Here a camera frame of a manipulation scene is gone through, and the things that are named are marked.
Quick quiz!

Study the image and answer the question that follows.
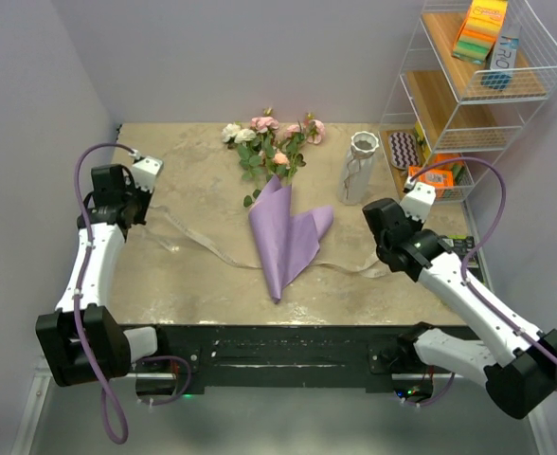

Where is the white wire shelf rack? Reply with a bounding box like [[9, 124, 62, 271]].
[[380, 1, 557, 190]]

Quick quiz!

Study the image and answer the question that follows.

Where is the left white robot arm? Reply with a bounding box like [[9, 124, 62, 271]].
[[35, 156, 171, 387]]

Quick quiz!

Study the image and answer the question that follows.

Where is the purple wavy sponge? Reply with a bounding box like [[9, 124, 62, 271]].
[[388, 132, 420, 171]]

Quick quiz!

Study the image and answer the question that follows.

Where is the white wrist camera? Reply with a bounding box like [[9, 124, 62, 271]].
[[131, 156, 164, 193], [400, 177, 437, 223]]

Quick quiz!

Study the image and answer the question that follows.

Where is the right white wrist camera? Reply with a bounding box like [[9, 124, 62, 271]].
[[400, 177, 437, 223]]

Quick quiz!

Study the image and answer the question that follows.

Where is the orange packet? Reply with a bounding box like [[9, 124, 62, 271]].
[[417, 169, 455, 199]]

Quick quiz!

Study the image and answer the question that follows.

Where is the purple wrapping paper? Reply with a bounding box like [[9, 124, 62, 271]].
[[248, 176, 333, 302]]

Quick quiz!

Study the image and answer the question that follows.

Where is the orange green sponge pack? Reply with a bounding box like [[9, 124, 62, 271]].
[[432, 153, 465, 183]]

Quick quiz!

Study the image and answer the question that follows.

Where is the colourful sponge pack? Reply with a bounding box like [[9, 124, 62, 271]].
[[452, 0, 509, 64]]

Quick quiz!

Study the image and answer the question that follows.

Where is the black green box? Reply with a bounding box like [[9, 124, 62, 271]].
[[441, 235, 486, 284]]

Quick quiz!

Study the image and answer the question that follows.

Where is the artificial flower bunch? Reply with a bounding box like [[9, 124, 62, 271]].
[[221, 108, 326, 209]]

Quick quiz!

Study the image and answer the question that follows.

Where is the white blue box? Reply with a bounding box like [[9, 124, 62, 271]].
[[480, 23, 521, 91]]

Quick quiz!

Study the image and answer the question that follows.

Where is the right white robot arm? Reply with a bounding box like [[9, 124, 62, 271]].
[[362, 198, 557, 419]]

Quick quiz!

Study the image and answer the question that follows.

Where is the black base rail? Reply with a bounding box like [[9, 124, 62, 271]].
[[130, 322, 427, 399]]

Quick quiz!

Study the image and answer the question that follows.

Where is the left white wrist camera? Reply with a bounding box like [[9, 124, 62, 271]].
[[131, 156, 164, 193]]

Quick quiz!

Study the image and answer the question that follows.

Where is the beige printed ribbon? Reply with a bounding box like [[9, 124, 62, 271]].
[[143, 205, 389, 280]]

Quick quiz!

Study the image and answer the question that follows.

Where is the white ribbed vase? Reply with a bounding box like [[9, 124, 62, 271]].
[[337, 131, 380, 205]]

